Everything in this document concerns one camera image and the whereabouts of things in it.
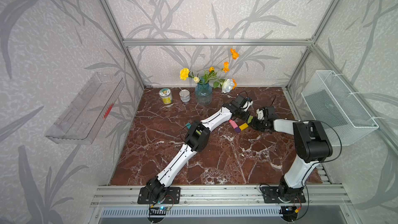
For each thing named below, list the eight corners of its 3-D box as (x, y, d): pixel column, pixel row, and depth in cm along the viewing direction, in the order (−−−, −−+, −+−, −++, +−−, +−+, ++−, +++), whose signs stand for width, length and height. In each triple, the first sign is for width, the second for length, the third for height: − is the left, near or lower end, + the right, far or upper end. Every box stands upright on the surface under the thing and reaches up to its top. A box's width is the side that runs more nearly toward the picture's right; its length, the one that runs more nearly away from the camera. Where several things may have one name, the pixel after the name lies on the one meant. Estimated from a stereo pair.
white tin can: (179, 102, 113) (178, 97, 109) (180, 94, 118) (179, 89, 114) (190, 102, 113) (189, 97, 109) (191, 94, 118) (190, 89, 114)
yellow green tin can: (160, 104, 113) (157, 96, 106) (163, 96, 118) (160, 87, 111) (171, 104, 113) (169, 96, 106) (173, 96, 118) (171, 87, 111)
